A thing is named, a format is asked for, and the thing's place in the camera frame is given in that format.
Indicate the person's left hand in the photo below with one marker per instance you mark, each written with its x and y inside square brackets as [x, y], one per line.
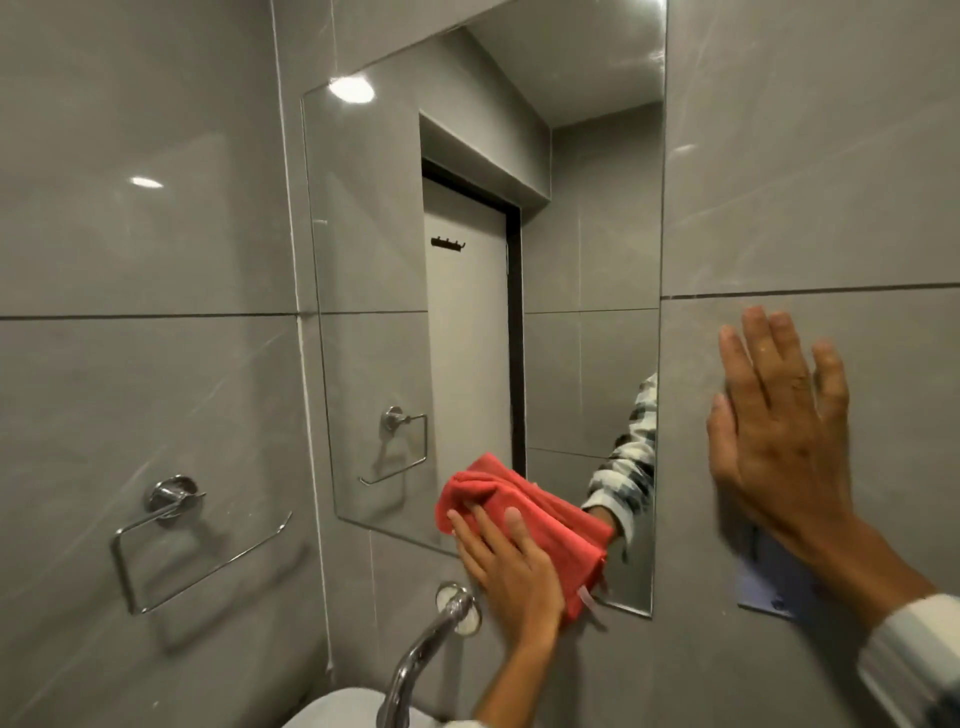
[517, 592]

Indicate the frameless wall mirror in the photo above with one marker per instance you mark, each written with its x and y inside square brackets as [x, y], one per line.
[480, 300]

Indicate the person's left little finger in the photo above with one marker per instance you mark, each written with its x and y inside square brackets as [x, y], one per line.
[464, 538]

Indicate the pale blue wall plate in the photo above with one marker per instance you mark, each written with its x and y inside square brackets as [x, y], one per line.
[769, 589]

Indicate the person's right hand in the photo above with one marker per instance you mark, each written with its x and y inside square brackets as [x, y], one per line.
[787, 465]

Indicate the red microfibre cloth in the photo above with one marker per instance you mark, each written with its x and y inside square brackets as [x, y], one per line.
[547, 517]

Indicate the person's right little finger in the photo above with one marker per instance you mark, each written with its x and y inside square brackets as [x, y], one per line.
[831, 379]

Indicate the person's right thumb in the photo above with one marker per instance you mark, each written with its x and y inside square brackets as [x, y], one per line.
[721, 439]

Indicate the person's left forearm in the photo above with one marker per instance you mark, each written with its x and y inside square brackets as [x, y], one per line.
[517, 686]

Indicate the person's left middle finger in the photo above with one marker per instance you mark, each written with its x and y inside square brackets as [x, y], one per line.
[519, 527]

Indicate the white ceramic sink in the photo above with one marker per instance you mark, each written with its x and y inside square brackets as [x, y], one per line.
[345, 712]

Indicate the person's right forearm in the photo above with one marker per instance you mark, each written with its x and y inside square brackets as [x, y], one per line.
[862, 566]

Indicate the white checked shirt sleeve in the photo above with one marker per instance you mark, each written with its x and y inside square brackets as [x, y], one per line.
[919, 664]

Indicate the person's right middle finger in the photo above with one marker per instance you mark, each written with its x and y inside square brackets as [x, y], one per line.
[763, 349]

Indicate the chrome wall faucet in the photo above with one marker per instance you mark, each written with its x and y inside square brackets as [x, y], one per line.
[420, 652]

